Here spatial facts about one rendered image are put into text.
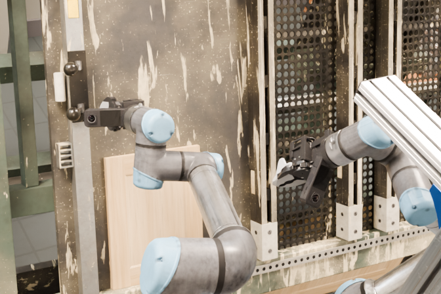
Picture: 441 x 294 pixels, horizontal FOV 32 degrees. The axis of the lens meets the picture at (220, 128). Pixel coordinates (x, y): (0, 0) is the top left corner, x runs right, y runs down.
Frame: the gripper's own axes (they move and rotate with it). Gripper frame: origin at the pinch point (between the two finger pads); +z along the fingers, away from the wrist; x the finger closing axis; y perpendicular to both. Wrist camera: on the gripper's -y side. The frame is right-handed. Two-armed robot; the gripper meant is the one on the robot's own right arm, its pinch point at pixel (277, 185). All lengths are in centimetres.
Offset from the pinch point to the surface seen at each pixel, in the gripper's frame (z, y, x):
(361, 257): 55, 15, -86
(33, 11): 241, 192, -12
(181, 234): 63, 7, -14
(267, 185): 48, 26, -36
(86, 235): 65, -1, 17
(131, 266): 70, -4, -1
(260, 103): 34, 45, -21
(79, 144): 52, 21, 29
